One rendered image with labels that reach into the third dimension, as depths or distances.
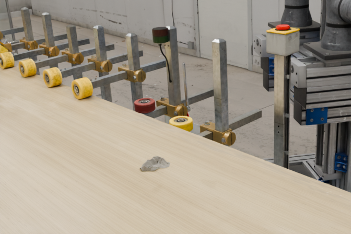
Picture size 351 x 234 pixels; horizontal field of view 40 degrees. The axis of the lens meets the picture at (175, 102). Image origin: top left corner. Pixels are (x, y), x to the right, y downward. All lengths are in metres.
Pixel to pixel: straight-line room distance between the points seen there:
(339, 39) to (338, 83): 0.17
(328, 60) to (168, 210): 1.02
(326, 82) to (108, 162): 0.95
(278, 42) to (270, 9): 3.58
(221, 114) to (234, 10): 3.76
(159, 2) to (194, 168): 5.29
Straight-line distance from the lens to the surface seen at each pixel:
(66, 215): 1.18
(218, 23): 5.60
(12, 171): 1.44
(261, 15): 5.08
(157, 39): 1.74
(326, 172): 2.43
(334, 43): 1.95
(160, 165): 1.32
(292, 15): 2.38
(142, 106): 1.79
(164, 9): 6.42
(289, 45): 1.42
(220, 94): 1.65
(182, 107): 1.84
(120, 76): 2.03
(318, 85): 1.94
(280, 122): 1.51
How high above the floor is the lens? 1.51
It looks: 20 degrees down
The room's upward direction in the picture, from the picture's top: 4 degrees counter-clockwise
